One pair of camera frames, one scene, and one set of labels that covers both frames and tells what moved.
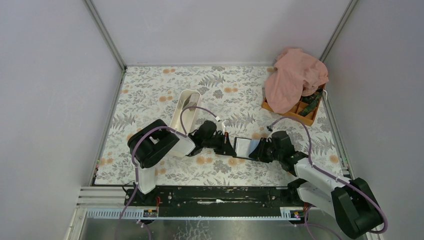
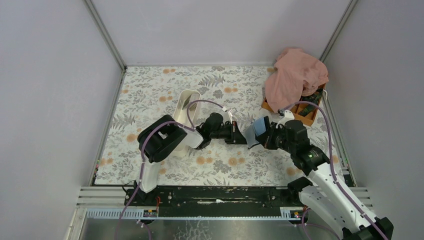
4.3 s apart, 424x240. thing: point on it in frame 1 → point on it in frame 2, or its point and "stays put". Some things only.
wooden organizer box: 307,111 stays put
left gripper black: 224,144 → 234,134
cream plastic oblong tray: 185,99 stays put
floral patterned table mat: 232,95 stays put
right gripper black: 263,149 → 267,139
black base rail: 216,202 stays put
